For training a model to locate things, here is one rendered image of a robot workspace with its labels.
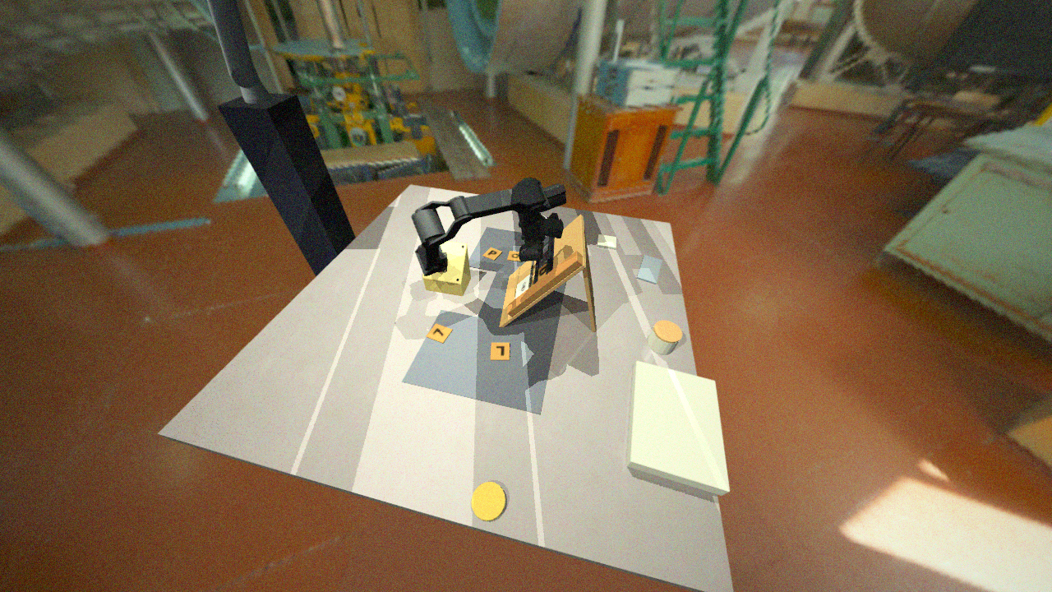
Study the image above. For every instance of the yellow round disc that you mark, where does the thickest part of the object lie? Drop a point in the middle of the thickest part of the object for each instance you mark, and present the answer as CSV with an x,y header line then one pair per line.
x,y
488,501

